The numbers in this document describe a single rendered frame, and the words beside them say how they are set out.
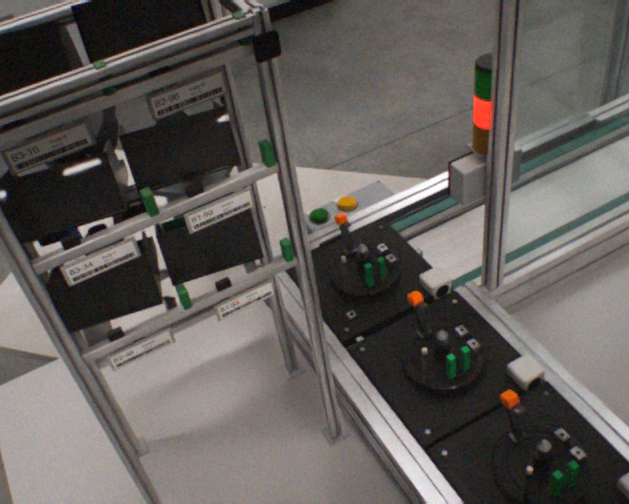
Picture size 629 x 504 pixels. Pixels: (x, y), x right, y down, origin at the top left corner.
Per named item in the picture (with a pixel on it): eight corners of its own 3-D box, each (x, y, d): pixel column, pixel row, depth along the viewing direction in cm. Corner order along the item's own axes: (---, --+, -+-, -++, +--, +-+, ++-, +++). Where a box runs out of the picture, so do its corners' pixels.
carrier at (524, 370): (348, 354, 131) (341, 308, 122) (456, 297, 138) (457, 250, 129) (425, 454, 115) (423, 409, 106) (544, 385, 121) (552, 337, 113)
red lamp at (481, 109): (466, 119, 117) (467, 92, 114) (491, 108, 118) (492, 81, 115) (486, 133, 114) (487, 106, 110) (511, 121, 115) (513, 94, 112)
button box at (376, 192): (301, 235, 163) (298, 214, 159) (380, 199, 169) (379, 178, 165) (316, 253, 158) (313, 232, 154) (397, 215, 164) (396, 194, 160)
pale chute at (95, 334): (114, 341, 135) (106, 318, 135) (182, 319, 137) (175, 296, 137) (88, 352, 107) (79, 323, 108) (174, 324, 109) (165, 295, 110)
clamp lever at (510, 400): (508, 434, 110) (498, 394, 107) (518, 428, 111) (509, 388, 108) (523, 446, 107) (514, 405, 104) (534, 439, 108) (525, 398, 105)
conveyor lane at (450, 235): (291, 302, 154) (284, 269, 147) (594, 155, 177) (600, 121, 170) (360, 395, 135) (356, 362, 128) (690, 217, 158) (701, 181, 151)
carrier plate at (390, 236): (285, 271, 148) (283, 264, 147) (384, 225, 155) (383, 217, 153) (343, 348, 132) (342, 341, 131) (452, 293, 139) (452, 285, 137)
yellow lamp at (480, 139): (465, 144, 120) (466, 119, 117) (490, 133, 122) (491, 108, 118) (484, 158, 117) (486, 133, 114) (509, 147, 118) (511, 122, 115)
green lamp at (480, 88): (467, 92, 114) (467, 64, 110) (492, 81, 115) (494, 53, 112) (487, 105, 110) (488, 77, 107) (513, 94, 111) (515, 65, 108)
